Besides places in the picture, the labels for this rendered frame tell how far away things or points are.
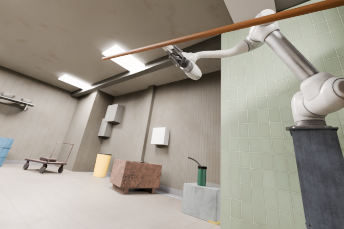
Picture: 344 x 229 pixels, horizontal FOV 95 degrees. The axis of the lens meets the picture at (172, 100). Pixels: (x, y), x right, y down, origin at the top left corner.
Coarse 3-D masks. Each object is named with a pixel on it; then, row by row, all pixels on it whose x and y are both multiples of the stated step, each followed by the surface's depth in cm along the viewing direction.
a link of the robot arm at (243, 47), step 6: (240, 42) 126; (246, 42) 123; (234, 48) 125; (240, 48) 124; (246, 48) 124; (186, 54) 132; (192, 54) 132; (198, 54) 133; (204, 54) 132; (210, 54) 130; (216, 54) 129; (222, 54) 127; (228, 54) 126; (234, 54) 126; (192, 60) 131
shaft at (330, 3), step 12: (336, 0) 51; (288, 12) 59; (300, 12) 57; (312, 12) 56; (240, 24) 70; (252, 24) 67; (192, 36) 86; (204, 36) 82; (144, 48) 111; (156, 48) 105
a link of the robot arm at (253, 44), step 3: (246, 39) 125; (249, 39) 122; (249, 42) 123; (252, 42) 121; (255, 42) 120; (258, 42) 119; (261, 42) 120; (264, 42) 125; (249, 45) 123; (252, 45) 123; (255, 45) 122; (258, 45) 123; (261, 45) 126; (249, 48) 124; (252, 48) 125; (255, 48) 126; (249, 51) 127
